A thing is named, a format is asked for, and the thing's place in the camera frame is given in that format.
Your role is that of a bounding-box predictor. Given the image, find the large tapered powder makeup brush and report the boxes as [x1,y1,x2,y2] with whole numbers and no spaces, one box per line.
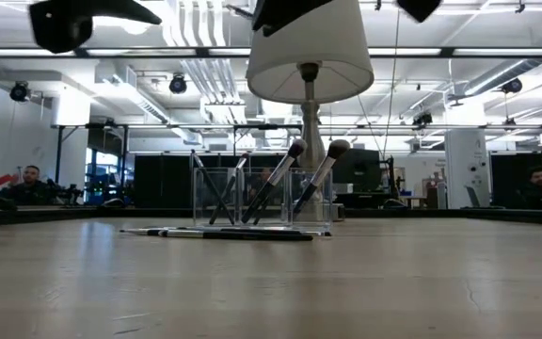
[292,138,352,218]

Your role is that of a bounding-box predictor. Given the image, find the large rounded makeup brush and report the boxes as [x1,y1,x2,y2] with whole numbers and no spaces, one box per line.
[241,137,309,225]

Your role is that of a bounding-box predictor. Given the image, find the clear acrylic brush organizer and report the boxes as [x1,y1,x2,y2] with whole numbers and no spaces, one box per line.
[192,167,334,231]

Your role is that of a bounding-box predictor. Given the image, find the table lamp white shade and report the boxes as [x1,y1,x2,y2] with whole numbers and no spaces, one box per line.
[246,0,375,222]

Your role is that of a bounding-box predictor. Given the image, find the black ceiling spotlight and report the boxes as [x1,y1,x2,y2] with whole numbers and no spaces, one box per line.
[168,73,188,94]
[9,80,31,104]
[411,111,435,127]
[501,77,524,94]

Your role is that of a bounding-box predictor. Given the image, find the person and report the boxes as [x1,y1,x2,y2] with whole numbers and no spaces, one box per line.
[251,168,272,199]
[0,164,60,207]
[518,165,542,211]

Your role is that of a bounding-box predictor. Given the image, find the black computer monitor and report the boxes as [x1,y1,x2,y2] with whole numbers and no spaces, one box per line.
[331,148,381,194]

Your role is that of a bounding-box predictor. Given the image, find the black room divider panel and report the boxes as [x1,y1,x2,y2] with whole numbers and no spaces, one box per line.
[490,153,542,211]
[133,153,300,209]

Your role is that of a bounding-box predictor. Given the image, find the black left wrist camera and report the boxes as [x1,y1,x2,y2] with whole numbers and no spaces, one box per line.
[28,11,94,55]

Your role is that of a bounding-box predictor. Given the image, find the black overhead frame beam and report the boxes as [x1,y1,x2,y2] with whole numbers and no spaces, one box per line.
[52,122,542,132]
[0,46,542,59]

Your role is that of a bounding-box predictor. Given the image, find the black aluminium table frame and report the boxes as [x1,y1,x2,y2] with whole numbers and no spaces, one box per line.
[0,205,542,228]

